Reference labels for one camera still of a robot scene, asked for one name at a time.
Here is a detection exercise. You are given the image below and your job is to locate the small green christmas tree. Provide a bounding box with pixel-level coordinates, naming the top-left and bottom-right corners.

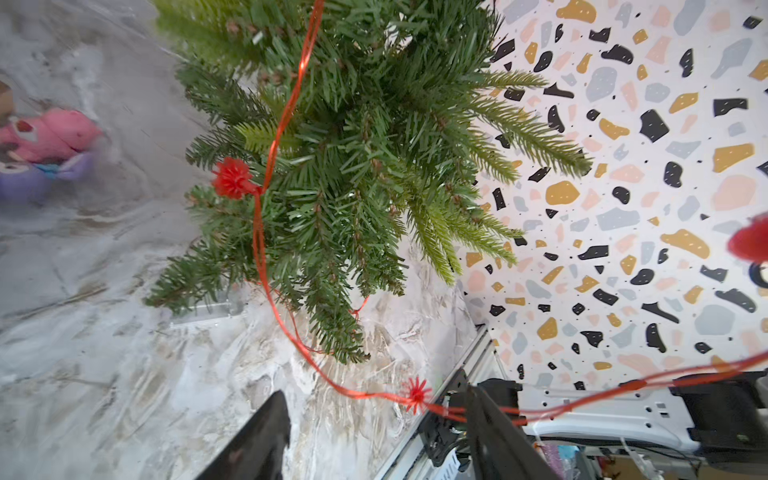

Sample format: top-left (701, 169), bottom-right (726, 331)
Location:
top-left (146, 1), bottom-right (591, 353)

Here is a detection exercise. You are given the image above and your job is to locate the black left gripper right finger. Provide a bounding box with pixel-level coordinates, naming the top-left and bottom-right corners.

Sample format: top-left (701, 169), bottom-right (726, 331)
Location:
top-left (466, 386), bottom-right (559, 480)

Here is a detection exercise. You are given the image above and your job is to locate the clear plastic container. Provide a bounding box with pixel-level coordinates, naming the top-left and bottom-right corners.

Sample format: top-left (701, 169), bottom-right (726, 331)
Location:
top-left (171, 285), bottom-right (245, 324)

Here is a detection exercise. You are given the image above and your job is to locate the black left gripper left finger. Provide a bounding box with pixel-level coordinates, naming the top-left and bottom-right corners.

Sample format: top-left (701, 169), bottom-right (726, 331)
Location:
top-left (196, 390), bottom-right (291, 480)

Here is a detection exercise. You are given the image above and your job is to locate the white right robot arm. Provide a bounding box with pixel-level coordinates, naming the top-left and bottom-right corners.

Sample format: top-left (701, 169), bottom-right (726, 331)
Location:
top-left (517, 371), bottom-right (767, 479)

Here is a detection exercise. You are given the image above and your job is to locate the purple bunny toy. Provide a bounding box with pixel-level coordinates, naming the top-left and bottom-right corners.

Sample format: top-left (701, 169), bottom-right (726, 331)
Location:
top-left (1, 152), bottom-right (97, 202)

